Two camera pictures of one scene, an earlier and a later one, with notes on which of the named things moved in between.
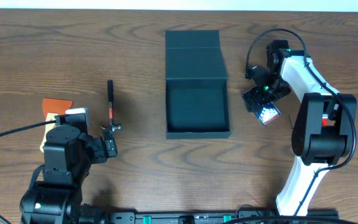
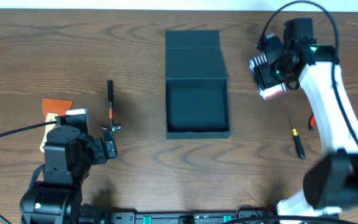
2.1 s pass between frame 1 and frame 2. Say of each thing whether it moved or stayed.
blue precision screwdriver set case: moved
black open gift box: stayed
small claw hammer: stayed
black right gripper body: moved
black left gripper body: stayed
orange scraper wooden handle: stayed
